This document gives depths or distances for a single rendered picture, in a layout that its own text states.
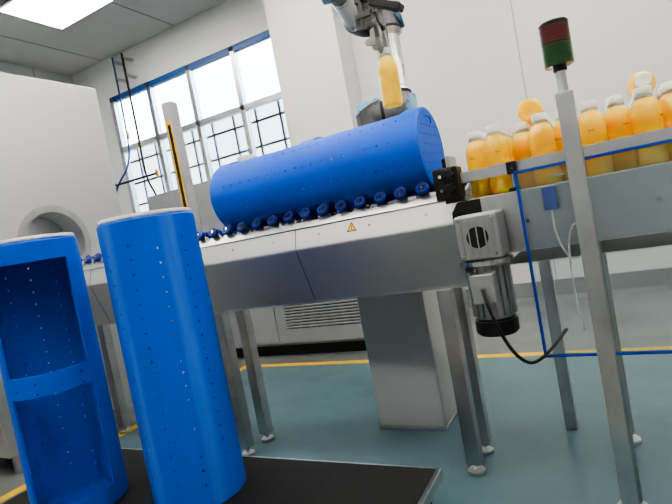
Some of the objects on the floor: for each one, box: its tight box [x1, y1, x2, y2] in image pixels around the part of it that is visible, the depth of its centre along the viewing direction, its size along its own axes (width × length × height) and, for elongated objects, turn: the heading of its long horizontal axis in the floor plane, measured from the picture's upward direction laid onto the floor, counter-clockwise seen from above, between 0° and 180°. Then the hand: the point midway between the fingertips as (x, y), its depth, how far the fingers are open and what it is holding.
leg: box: [436, 288, 486, 476], centre depth 165 cm, size 6×6×63 cm
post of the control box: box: [554, 357, 578, 430], centre depth 182 cm, size 4×4×100 cm
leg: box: [214, 312, 255, 456], centre depth 213 cm, size 6×6×63 cm
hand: (385, 51), depth 170 cm, fingers closed on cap, 4 cm apart
